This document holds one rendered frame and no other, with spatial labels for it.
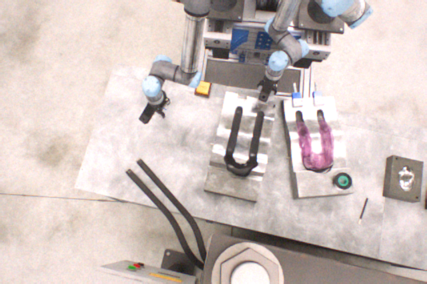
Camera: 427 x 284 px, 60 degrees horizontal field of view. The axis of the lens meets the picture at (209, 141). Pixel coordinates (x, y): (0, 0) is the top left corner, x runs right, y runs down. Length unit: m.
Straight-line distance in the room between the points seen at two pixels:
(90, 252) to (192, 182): 1.13
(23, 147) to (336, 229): 2.20
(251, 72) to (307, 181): 1.14
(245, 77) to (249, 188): 1.09
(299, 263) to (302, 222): 1.25
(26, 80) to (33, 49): 0.27
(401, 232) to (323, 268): 1.42
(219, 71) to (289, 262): 2.16
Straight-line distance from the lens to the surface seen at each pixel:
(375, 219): 2.00
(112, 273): 1.20
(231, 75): 2.68
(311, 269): 0.65
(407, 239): 2.07
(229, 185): 1.79
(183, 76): 1.60
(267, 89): 1.79
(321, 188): 1.81
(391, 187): 1.98
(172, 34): 3.08
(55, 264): 2.82
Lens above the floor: 2.63
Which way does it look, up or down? 75 degrees down
